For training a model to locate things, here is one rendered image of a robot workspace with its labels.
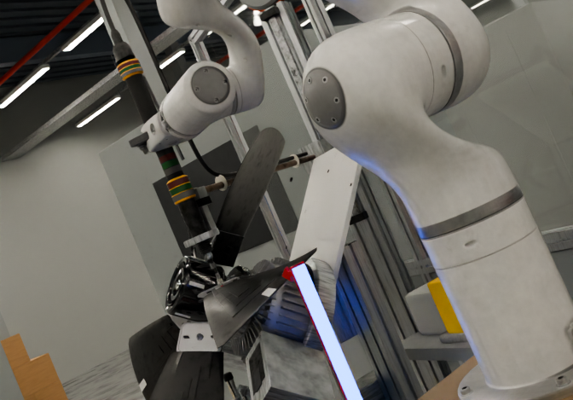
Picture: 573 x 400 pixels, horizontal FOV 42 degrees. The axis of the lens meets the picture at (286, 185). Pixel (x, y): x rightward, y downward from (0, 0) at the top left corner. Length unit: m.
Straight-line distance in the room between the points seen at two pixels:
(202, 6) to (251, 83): 0.16
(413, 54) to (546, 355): 0.33
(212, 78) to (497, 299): 0.56
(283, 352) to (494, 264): 0.68
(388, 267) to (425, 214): 1.23
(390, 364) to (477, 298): 0.87
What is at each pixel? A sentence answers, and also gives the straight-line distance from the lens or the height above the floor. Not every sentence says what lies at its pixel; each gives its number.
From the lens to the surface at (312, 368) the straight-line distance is 1.39.
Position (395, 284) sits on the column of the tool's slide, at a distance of 2.02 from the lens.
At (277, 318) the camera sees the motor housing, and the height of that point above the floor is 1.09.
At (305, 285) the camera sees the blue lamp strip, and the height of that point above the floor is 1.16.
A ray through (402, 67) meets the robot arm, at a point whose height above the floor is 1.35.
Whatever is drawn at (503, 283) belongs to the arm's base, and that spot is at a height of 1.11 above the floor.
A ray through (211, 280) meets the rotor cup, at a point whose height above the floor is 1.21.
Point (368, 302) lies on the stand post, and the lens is 1.63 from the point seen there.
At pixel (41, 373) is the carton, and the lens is 9.65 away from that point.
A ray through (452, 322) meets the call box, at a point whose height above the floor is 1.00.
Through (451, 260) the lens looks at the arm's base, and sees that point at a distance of 0.80.
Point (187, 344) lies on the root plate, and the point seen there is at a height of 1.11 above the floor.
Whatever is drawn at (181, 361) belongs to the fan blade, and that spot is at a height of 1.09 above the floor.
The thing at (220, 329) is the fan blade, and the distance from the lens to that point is 1.19.
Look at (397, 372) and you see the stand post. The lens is 1.67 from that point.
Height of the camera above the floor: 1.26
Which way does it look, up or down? 2 degrees up
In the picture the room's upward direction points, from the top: 23 degrees counter-clockwise
